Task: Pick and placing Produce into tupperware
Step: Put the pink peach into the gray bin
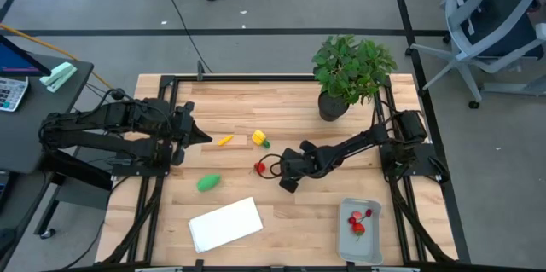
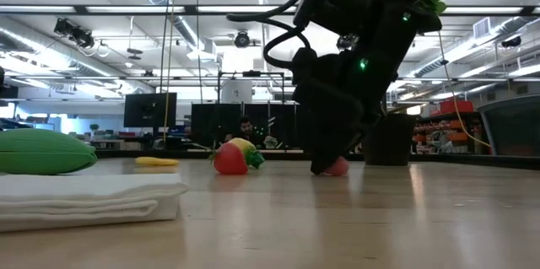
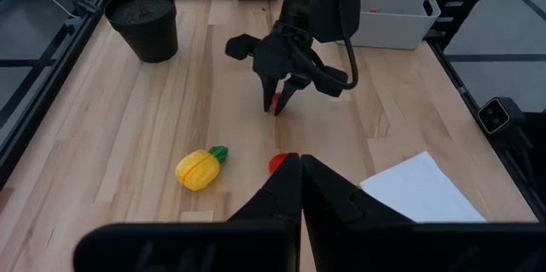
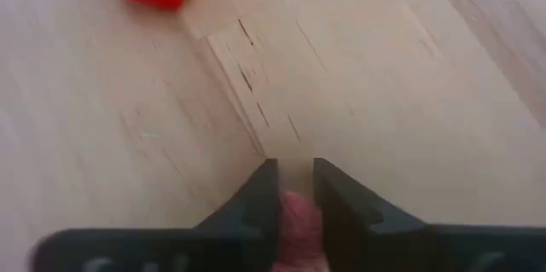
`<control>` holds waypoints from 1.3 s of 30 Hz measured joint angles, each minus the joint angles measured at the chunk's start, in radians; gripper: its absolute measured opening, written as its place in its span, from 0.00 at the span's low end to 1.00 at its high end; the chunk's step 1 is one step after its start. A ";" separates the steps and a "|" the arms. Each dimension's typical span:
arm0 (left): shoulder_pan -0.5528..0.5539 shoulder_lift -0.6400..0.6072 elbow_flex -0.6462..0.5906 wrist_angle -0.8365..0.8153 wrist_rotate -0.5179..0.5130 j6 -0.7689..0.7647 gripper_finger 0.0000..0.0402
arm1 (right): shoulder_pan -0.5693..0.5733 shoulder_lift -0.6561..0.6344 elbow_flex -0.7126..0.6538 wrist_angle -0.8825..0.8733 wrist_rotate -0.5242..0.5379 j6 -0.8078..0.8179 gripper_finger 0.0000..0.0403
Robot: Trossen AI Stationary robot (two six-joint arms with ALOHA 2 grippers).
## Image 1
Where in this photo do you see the black side desk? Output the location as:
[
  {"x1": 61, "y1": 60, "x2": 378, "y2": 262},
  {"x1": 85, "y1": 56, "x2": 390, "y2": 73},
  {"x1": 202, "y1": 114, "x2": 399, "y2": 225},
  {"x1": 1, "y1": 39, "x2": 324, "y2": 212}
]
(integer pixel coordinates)
[{"x1": 0, "y1": 52, "x2": 114, "y2": 241}]

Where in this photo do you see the black plant pot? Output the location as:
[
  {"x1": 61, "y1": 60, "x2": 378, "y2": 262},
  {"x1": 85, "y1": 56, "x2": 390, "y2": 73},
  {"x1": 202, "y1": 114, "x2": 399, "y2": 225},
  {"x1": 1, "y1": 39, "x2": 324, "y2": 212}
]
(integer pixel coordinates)
[{"x1": 317, "y1": 91, "x2": 350, "y2": 123}]

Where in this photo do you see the green oval toy vegetable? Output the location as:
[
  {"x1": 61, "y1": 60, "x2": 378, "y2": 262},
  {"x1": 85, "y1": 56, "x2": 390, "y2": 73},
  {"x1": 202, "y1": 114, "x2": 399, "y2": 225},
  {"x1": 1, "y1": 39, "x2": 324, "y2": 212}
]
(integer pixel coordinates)
[{"x1": 196, "y1": 173, "x2": 222, "y2": 193}]

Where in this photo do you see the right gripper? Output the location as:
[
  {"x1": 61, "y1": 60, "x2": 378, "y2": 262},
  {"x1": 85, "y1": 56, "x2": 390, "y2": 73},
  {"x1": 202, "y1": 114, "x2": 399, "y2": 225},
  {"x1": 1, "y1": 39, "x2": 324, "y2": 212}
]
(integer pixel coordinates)
[{"x1": 269, "y1": 147, "x2": 316, "y2": 194}]

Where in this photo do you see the dark laptop screen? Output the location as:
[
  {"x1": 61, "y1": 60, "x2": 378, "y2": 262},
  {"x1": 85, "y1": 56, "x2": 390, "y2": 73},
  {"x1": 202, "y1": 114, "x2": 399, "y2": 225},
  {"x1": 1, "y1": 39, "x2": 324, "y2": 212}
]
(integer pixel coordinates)
[{"x1": 0, "y1": 35, "x2": 52, "y2": 78}]

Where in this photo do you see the white folded cloth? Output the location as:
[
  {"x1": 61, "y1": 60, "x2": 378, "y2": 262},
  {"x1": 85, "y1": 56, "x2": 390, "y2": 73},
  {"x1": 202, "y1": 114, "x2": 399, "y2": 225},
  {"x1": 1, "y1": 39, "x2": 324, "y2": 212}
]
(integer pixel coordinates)
[{"x1": 188, "y1": 196, "x2": 264, "y2": 254}]

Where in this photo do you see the long black floor cable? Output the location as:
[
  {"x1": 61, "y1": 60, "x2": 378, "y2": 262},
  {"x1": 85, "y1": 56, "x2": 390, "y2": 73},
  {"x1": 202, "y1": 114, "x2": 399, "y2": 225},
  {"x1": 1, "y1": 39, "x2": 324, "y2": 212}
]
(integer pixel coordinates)
[{"x1": 155, "y1": 0, "x2": 214, "y2": 75}]

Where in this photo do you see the grey plastic tupperware bin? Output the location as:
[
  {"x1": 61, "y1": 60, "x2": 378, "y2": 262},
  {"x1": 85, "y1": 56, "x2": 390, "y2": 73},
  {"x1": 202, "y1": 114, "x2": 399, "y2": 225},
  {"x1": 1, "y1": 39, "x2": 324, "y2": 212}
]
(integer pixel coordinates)
[{"x1": 336, "y1": 197, "x2": 385, "y2": 266}]

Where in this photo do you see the white desk calculator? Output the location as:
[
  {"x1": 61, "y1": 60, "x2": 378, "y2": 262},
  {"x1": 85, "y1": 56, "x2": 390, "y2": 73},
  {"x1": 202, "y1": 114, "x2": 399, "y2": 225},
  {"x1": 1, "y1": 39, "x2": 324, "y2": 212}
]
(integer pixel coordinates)
[{"x1": 0, "y1": 75, "x2": 30, "y2": 113}]

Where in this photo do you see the mint green stapler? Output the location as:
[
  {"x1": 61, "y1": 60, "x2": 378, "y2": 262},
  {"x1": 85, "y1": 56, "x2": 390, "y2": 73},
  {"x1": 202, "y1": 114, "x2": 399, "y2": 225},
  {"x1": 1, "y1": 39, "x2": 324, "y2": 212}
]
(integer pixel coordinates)
[{"x1": 39, "y1": 61, "x2": 78, "y2": 94}]

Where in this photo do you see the green leafy plant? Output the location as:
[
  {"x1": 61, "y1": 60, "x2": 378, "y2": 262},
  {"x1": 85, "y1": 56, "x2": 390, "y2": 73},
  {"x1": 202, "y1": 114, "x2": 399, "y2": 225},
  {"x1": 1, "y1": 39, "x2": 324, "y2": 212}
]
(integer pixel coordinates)
[{"x1": 311, "y1": 34, "x2": 398, "y2": 106}]

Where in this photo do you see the yellow floor cable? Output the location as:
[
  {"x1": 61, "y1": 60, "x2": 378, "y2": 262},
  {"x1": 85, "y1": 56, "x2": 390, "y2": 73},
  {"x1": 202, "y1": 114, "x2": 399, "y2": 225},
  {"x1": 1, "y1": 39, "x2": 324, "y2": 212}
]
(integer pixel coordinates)
[{"x1": 0, "y1": 22, "x2": 114, "y2": 90}]

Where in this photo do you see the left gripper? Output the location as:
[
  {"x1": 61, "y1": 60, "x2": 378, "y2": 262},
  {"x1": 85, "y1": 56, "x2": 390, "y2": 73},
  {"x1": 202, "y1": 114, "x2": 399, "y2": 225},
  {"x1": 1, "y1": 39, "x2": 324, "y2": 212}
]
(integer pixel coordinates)
[{"x1": 169, "y1": 101, "x2": 213, "y2": 166}]

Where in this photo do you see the black looped gripper cable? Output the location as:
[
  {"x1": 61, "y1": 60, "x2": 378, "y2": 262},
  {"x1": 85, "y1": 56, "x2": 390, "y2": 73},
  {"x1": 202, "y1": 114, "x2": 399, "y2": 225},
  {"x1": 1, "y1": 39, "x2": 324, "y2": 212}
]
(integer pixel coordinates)
[{"x1": 254, "y1": 153, "x2": 285, "y2": 180}]

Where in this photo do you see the grey office chair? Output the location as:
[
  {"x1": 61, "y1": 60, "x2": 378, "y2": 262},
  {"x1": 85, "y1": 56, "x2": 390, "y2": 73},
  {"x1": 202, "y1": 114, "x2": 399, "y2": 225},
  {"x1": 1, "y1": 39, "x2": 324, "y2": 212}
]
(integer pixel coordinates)
[{"x1": 409, "y1": 0, "x2": 546, "y2": 110}]

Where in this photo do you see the red twin cherries toy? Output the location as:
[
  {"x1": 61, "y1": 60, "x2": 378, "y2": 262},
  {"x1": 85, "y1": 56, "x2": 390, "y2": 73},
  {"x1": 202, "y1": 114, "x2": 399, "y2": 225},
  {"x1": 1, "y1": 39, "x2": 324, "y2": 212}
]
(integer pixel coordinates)
[{"x1": 347, "y1": 207, "x2": 375, "y2": 227}]

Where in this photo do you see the black aluminium table frame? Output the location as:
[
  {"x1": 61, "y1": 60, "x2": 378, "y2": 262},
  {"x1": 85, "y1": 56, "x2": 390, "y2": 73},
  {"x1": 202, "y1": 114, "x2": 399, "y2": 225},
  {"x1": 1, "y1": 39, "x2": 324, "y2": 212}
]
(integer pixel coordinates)
[{"x1": 102, "y1": 73, "x2": 460, "y2": 272}]

